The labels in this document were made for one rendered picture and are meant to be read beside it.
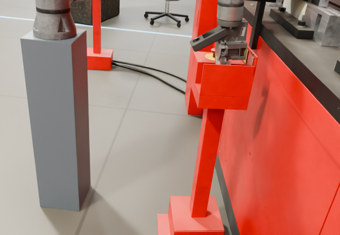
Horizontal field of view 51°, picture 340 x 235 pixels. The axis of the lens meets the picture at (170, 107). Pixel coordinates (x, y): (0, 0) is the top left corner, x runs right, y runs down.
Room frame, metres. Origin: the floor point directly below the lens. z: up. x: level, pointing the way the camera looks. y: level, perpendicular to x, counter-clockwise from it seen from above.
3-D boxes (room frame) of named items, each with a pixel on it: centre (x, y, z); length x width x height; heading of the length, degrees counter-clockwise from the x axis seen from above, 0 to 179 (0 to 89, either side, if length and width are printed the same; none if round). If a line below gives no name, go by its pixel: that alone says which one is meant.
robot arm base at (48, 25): (1.24, 0.44, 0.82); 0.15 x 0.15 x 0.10
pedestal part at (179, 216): (1.09, -0.12, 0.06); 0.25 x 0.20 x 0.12; 97
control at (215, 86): (1.09, -0.15, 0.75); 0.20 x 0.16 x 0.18; 7
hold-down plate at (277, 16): (1.27, -0.39, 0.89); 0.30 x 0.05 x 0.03; 5
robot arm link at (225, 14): (1.04, -0.15, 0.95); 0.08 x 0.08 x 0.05
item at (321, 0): (1.28, -0.45, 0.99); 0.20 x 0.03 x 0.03; 5
